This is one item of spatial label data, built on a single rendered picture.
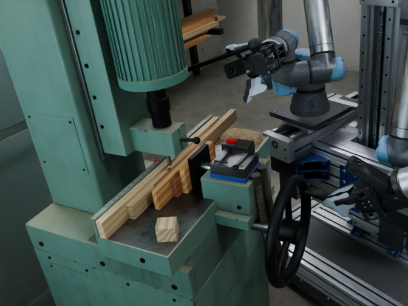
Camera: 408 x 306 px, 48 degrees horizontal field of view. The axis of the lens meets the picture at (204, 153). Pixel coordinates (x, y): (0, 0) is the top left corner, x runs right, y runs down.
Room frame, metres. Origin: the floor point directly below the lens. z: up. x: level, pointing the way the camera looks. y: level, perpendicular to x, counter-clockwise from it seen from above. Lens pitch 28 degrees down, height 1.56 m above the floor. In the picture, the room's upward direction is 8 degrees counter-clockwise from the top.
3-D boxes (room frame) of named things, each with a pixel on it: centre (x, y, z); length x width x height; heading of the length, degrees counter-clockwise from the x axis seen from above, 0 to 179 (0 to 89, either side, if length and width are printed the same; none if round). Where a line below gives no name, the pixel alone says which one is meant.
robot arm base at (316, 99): (1.63, -0.43, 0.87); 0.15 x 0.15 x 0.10
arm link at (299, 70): (1.36, -0.30, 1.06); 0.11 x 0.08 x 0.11; 86
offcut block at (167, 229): (0.86, 0.11, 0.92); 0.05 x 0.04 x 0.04; 83
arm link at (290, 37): (1.37, -0.28, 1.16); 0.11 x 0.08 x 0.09; 147
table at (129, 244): (1.07, 0.00, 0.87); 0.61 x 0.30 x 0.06; 147
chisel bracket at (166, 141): (1.12, 0.11, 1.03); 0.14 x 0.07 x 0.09; 57
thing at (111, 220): (1.14, 0.10, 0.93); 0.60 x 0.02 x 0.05; 147
